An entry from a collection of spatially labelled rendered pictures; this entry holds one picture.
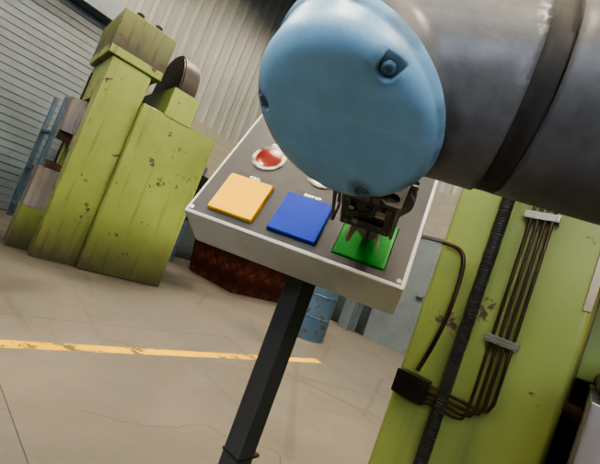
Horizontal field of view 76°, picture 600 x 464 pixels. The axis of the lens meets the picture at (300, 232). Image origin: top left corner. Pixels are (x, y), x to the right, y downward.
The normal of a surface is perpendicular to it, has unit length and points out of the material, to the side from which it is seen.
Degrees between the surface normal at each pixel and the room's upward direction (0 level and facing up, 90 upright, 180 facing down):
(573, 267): 90
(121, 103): 90
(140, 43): 90
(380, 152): 150
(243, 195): 60
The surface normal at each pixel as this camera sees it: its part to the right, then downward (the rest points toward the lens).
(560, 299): -0.58, -0.27
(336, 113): -0.48, 0.71
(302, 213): -0.01, -0.59
